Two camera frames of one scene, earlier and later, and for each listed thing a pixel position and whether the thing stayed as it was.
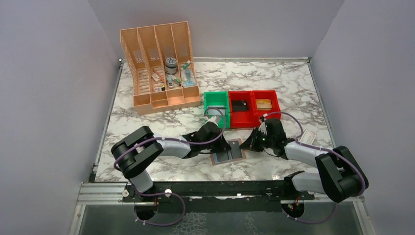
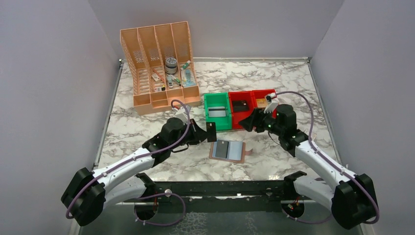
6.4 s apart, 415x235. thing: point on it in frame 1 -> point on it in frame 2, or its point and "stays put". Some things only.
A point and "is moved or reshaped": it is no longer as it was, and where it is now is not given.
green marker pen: [176, 80] stays put
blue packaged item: [188, 78] stays put
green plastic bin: [217, 104] stays put
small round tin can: [171, 65] stays put
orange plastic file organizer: [158, 60] stays put
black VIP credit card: [235, 149] is moved or reshaped
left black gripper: [222, 146] -> [201, 133]
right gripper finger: [254, 141] -> [255, 120]
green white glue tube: [185, 65] stays put
